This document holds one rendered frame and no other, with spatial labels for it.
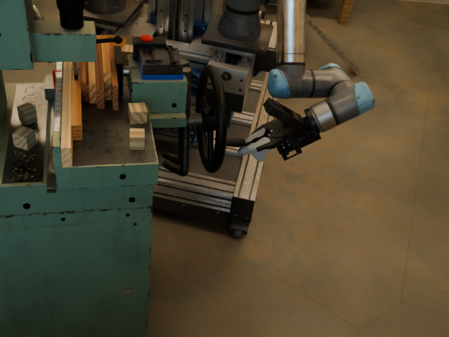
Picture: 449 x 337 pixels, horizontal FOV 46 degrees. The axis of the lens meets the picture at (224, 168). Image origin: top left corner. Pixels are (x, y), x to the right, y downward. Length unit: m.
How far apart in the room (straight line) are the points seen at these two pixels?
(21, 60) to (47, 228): 0.39
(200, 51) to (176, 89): 0.67
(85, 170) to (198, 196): 1.04
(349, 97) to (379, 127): 1.79
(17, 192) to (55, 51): 0.32
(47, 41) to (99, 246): 0.51
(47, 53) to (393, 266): 1.63
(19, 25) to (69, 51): 0.12
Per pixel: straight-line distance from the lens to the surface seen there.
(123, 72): 1.32
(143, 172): 1.13
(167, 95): 1.29
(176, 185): 2.09
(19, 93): 1.54
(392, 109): 3.35
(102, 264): 1.42
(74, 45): 1.24
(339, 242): 2.33
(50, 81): 1.49
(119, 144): 1.17
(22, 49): 1.21
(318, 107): 1.35
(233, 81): 1.77
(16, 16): 1.18
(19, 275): 1.45
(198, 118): 1.40
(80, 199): 1.26
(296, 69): 1.38
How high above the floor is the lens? 1.60
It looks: 39 degrees down
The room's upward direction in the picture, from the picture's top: 9 degrees clockwise
